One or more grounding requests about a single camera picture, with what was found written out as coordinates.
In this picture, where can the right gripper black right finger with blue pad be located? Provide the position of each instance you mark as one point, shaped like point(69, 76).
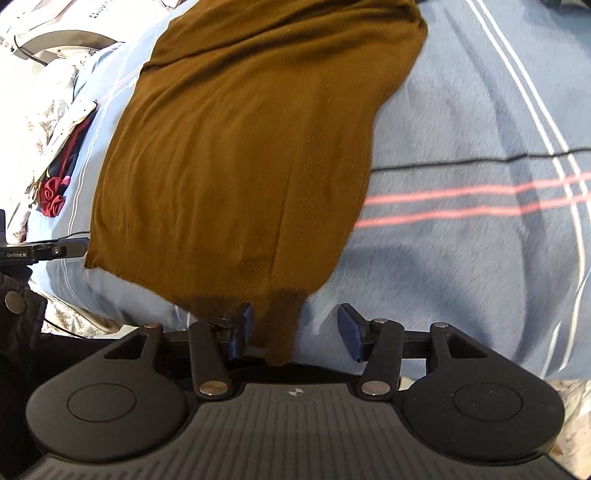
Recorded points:
point(382, 345)

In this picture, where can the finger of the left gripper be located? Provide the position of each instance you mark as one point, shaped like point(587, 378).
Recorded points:
point(60, 249)

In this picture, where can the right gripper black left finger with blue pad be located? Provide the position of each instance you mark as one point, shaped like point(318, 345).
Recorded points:
point(154, 364)

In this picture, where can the brown knit sweater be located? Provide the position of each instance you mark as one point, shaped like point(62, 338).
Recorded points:
point(241, 162)

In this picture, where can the red dark clothing bundle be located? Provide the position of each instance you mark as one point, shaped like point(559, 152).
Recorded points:
point(55, 181)

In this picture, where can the floral patterned quilt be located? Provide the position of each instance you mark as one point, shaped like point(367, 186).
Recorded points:
point(35, 105)

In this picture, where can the white appliance machine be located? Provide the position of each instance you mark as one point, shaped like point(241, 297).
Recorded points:
point(30, 29)

